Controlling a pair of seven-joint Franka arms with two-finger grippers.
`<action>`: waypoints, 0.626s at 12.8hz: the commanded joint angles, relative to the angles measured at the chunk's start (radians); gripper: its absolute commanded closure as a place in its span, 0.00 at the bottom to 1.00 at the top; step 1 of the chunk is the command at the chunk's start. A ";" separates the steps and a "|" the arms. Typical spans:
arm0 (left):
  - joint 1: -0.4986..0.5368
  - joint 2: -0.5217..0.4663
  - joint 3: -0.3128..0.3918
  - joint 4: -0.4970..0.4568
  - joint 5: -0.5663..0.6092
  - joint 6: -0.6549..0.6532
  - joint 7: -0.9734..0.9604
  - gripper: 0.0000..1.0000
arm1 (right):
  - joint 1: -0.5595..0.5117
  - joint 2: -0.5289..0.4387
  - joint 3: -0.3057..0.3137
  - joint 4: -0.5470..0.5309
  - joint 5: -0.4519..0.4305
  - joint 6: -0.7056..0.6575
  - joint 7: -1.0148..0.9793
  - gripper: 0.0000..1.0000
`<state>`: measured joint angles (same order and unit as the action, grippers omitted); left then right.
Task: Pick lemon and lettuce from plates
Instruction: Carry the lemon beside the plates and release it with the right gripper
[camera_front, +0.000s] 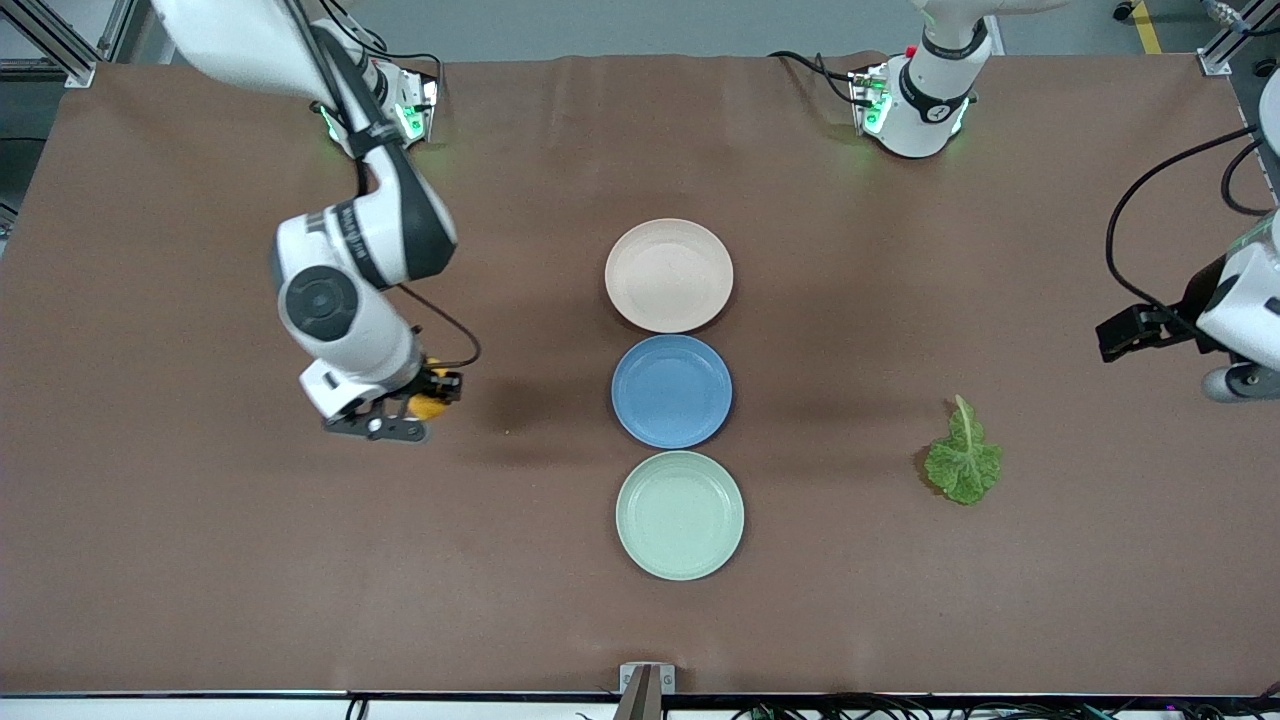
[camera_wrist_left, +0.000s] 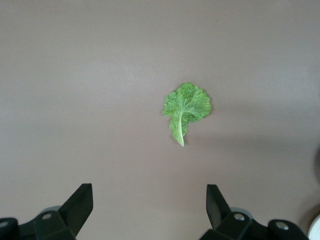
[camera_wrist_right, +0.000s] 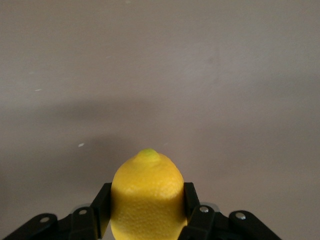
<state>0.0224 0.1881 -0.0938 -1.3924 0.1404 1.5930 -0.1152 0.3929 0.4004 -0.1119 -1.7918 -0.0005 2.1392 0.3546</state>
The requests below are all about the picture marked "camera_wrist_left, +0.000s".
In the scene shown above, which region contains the beige round plate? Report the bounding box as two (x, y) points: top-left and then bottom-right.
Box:
(308, 215), (320, 240)

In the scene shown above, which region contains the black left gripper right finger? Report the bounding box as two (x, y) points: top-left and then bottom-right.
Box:
(199, 184), (271, 240)

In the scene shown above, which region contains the brown table cover mat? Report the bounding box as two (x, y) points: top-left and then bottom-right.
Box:
(0, 0), (320, 240)

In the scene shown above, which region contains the green lettuce leaf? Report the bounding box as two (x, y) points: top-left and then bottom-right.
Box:
(161, 82), (213, 148)

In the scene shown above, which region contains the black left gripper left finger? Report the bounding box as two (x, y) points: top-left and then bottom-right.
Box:
(17, 183), (94, 240)

